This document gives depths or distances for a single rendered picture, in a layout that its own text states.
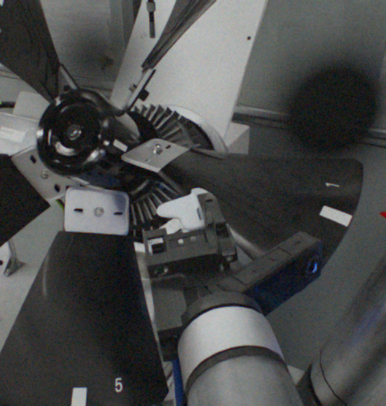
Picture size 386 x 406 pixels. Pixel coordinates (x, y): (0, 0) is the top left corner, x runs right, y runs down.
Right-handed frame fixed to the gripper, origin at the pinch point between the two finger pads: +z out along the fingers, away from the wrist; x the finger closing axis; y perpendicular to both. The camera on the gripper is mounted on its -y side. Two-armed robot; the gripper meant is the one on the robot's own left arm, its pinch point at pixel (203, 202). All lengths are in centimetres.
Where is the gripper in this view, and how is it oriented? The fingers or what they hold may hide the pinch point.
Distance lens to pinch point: 54.2
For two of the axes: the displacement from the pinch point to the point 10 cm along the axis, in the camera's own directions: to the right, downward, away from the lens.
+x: 1.1, 8.4, 5.3
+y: -9.8, 1.8, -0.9
